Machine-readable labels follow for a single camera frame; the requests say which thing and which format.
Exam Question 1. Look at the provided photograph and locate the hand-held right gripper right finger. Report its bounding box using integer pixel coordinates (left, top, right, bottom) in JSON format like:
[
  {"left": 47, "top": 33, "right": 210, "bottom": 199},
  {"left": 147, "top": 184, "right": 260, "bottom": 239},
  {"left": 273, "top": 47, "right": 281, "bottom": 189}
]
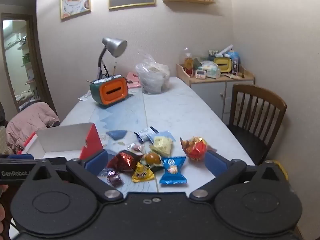
[{"left": 189, "top": 150, "right": 288, "bottom": 202}]

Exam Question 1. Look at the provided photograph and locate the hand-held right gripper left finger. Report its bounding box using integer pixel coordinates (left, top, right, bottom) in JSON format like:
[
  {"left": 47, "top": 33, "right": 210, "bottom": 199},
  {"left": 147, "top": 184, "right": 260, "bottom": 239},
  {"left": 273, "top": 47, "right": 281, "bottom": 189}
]
[{"left": 24, "top": 149, "right": 124, "bottom": 202}]

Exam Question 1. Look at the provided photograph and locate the silver foil snack packet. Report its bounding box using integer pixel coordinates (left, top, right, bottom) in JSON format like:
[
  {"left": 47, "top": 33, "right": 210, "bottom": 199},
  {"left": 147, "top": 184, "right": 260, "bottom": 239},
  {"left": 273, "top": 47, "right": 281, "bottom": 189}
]
[{"left": 106, "top": 169, "right": 124, "bottom": 187}]

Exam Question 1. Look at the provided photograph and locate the red gold foil snack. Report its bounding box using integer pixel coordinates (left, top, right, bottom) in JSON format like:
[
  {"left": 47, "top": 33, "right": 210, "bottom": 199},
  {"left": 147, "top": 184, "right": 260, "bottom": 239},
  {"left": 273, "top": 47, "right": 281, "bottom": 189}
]
[{"left": 180, "top": 136, "right": 208, "bottom": 161}]

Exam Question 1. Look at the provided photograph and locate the red white cardboard box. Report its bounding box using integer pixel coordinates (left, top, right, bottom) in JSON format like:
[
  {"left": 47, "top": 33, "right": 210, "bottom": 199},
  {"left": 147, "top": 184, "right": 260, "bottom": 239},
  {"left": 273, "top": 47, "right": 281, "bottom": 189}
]
[{"left": 19, "top": 122, "right": 104, "bottom": 161}]

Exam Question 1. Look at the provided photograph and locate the small candy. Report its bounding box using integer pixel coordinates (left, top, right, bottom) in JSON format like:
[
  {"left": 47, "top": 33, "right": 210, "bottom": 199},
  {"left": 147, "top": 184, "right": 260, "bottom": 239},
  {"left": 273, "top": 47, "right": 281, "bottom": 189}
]
[{"left": 127, "top": 142, "right": 146, "bottom": 153}]

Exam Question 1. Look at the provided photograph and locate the white blue snack packet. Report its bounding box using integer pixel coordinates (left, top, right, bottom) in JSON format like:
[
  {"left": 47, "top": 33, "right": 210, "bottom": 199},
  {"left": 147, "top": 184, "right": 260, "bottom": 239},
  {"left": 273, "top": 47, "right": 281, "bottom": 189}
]
[{"left": 134, "top": 127, "right": 159, "bottom": 143}]

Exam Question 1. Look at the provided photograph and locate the pale yellow snack packet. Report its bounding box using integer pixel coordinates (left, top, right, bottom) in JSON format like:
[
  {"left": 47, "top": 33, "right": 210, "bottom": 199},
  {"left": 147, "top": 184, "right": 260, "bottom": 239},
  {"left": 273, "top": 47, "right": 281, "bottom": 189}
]
[{"left": 147, "top": 131, "right": 175, "bottom": 157}]

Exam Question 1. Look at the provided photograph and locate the brown egg snack packet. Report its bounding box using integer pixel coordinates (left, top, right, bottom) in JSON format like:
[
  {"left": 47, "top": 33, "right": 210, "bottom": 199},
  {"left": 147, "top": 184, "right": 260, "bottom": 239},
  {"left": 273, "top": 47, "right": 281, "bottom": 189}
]
[{"left": 141, "top": 152, "right": 164, "bottom": 172}]

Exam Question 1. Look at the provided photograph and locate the blue fan-shaped pad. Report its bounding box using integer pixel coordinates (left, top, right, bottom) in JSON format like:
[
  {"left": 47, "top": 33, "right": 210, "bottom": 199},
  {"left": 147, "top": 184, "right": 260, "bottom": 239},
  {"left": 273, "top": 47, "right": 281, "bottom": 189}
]
[{"left": 106, "top": 130, "right": 128, "bottom": 141}]

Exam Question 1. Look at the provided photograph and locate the pink puffer jacket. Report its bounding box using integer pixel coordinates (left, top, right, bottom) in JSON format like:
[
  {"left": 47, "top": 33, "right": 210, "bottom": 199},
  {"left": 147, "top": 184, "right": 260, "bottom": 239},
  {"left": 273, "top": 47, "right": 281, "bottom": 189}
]
[{"left": 5, "top": 102, "right": 60, "bottom": 154}]

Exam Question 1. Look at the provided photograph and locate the wooden chair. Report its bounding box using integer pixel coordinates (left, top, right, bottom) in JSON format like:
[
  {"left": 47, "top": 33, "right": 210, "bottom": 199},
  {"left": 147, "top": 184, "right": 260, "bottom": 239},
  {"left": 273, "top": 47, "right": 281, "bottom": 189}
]
[{"left": 226, "top": 84, "right": 287, "bottom": 166}]

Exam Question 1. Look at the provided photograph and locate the yellow bag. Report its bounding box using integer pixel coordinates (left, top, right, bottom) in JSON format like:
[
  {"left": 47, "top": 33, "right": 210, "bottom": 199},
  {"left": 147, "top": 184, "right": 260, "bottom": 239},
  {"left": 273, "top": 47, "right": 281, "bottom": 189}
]
[{"left": 272, "top": 160, "right": 288, "bottom": 181}]

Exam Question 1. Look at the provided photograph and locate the white wooden cabinet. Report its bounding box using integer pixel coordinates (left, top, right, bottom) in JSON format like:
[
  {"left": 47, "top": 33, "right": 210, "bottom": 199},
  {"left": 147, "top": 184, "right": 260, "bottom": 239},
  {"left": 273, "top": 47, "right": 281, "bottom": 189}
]
[{"left": 176, "top": 64, "right": 255, "bottom": 121}]

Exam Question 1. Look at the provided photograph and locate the green orange desk organizer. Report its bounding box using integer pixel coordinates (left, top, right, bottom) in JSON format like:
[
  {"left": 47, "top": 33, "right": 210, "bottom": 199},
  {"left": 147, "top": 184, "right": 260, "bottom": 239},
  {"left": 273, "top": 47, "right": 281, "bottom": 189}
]
[{"left": 89, "top": 74, "right": 129, "bottom": 109}]

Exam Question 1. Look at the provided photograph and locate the pink booklet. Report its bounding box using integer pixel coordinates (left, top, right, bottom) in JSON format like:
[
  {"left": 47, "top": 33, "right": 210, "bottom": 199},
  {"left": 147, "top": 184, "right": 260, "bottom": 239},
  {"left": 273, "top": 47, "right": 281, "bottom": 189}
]
[{"left": 125, "top": 72, "right": 142, "bottom": 88}]

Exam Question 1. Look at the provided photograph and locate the wood-framed mirror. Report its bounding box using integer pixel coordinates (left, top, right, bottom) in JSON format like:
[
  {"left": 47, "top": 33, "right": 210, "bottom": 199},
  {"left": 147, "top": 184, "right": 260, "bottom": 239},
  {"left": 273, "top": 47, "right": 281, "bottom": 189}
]
[{"left": 0, "top": 12, "right": 52, "bottom": 113}]

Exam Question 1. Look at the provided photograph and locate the wet wipes pack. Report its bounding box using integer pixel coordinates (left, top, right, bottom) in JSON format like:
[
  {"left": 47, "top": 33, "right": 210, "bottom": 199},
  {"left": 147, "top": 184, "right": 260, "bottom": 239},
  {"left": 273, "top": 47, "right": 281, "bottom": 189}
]
[{"left": 200, "top": 60, "right": 221, "bottom": 79}]

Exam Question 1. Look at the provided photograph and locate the yellow tissue box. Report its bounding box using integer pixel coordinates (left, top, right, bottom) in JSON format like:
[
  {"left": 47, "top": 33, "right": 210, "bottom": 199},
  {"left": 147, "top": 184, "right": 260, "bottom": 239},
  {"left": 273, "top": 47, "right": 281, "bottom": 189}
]
[{"left": 214, "top": 57, "right": 233, "bottom": 73}]

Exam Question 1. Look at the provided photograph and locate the clear plastic bag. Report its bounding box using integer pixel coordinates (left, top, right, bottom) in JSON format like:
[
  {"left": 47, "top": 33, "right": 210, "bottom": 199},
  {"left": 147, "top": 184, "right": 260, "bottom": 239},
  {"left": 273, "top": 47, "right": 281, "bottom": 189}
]
[{"left": 135, "top": 50, "right": 171, "bottom": 95}]

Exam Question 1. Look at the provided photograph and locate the blue box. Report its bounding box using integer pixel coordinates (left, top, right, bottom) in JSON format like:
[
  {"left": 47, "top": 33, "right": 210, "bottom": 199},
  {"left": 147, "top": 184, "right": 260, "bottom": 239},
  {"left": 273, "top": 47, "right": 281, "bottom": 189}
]
[{"left": 226, "top": 51, "right": 241, "bottom": 74}]

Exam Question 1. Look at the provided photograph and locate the silver desk lamp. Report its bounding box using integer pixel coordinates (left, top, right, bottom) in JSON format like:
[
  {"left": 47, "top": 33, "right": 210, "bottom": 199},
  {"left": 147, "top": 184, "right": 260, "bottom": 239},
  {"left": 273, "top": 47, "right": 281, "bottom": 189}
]
[{"left": 96, "top": 37, "right": 128, "bottom": 80}]

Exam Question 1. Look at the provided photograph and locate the wooden wall shelf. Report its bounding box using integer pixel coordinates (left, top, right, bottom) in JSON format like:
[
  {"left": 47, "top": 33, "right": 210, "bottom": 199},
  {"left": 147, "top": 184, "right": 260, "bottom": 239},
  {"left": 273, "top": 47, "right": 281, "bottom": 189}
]
[{"left": 162, "top": 0, "right": 216, "bottom": 5}]

